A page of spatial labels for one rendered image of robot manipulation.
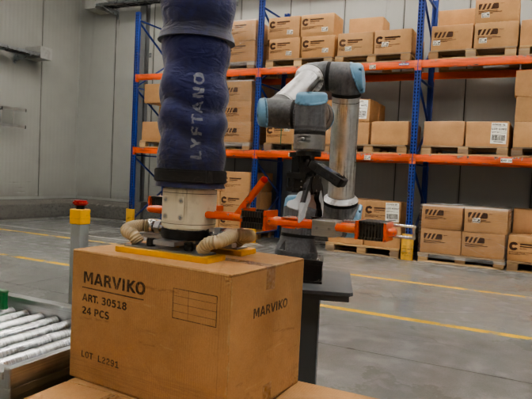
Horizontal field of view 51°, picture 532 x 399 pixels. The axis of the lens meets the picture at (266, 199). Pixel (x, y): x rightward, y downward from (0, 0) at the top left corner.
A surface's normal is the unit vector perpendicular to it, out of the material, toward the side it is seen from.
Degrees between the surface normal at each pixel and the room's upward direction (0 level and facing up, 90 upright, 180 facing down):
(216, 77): 78
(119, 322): 90
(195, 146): 74
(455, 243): 90
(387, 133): 89
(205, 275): 90
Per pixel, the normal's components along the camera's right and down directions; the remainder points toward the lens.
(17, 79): 0.89, 0.06
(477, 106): -0.46, 0.02
